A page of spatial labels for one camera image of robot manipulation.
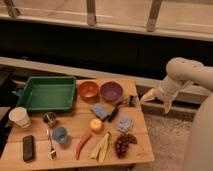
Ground blue sponge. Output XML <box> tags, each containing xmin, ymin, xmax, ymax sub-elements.
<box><xmin>91</xmin><ymin>103</ymin><xmax>109</xmax><ymax>121</ymax></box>

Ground yellow apple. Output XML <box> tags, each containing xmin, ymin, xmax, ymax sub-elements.
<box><xmin>89</xmin><ymin>119</ymin><xmax>103</xmax><ymax>133</ymax></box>

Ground black marker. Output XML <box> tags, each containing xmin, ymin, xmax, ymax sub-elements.
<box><xmin>108</xmin><ymin>102</ymin><xmax>121</xmax><ymax>122</ymax></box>

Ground green plastic tray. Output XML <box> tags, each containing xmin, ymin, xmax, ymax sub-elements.
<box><xmin>17</xmin><ymin>76</ymin><xmax>76</xmax><ymax>112</ymax></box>

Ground orange bowl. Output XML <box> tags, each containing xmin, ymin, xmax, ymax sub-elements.
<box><xmin>78</xmin><ymin>81</ymin><xmax>99</xmax><ymax>99</ymax></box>

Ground metal cup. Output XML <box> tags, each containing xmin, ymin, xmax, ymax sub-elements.
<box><xmin>43</xmin><ymin>112</ymin><xmax>56</xmax><ymax>127</ymax></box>

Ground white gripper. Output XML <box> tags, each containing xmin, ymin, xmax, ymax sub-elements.
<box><xmin>140</xmin><ymin>76</ymin><xmax>192</xmax><ymax>114</ymax></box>

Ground white paper cup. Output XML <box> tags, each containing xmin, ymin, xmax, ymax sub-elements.
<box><xmin>9</xmin><ymin>107</ymin><xmax>31</xmax><ymax>128</ymax></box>

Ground bunch of dark grapes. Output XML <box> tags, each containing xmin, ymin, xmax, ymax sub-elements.
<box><xmin>114</xmin><ymin>133</ymin><xmax>137</xmax><ymax>158</ymax></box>

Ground silver fork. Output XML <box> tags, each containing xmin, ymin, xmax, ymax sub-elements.
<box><xmin>46</xmin><ymin>129</ymin><xmax>57</xmax><ymax>160</ymax></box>

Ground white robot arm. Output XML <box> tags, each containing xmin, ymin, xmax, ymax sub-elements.
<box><xmin>141</xmin><ymin>57</ymin><xmax>213</xmax><ymax>171</ymax></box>

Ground small black clip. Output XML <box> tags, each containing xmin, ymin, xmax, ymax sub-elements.
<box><xmin>128</xmin><ymin>95</ymin><xmax>136</xmax><ymax>107</ymax></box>

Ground blue plastic cup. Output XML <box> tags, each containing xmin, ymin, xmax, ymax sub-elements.
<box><xmin>52</xmin><ymin>127</ymin><xmax>68</xmax><ymax>144</ymax></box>

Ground purple bowl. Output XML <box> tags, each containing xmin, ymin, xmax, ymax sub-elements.
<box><xmin>100</xmin><ymin>82</ymin><xmax>123</xmax><ymax>101</ymax></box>

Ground banana peel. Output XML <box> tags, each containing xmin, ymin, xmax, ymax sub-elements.
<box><xmin>90</xmin><ymin>132</ymin><xmax>111</xmax><ymax>163</ymax></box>

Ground dark chocolate bar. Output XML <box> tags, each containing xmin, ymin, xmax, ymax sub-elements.
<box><xmin>23</xmin><ymin>135</ymin><xmax>35</xmax><ymax>162</ymax></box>

